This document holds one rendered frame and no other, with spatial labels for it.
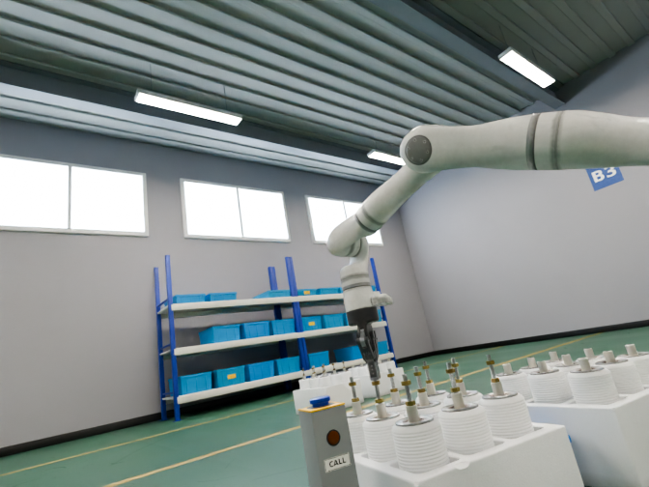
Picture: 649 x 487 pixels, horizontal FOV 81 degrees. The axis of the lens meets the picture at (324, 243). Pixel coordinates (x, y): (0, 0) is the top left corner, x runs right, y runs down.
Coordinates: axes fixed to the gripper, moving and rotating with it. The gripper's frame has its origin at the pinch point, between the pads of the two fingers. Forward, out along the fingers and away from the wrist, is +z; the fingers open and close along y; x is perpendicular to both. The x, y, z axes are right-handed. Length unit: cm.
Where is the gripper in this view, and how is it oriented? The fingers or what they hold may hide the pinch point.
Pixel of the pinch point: (374, 370)
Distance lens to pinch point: 93.0
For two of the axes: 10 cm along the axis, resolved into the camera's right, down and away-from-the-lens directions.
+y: -3.0, -2.2, -9.3
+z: 1.8, 9.4, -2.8
